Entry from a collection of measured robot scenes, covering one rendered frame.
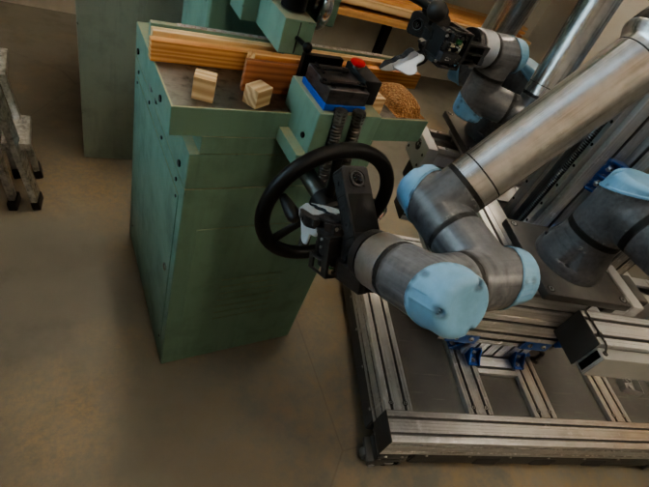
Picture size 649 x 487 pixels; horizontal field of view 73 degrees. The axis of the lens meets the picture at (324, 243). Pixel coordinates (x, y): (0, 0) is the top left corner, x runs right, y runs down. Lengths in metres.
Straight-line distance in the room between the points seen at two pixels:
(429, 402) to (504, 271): 0.96
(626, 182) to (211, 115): 0.77
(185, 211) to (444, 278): 0.66
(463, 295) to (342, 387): 1.17
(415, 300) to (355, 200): 0.19
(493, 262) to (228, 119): 0.55
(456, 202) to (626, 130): 0.66
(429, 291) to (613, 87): 0.34
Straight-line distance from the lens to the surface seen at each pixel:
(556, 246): 1.04
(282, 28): 0.96
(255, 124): 0.89
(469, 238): 0.56
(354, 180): 0.60
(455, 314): 0.46
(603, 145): 1.20
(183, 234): 1.04
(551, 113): 0.62
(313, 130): 0.83
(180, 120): 0.85
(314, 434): 1.49
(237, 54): 0.99
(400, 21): 3.37
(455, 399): 1.51
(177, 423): 1.43
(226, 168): 0.94
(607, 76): 0.64
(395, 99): 1.09
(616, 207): 0.99
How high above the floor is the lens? 1.32
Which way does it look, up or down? 41 degrees down
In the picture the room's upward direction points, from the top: 25 degrees clockwise
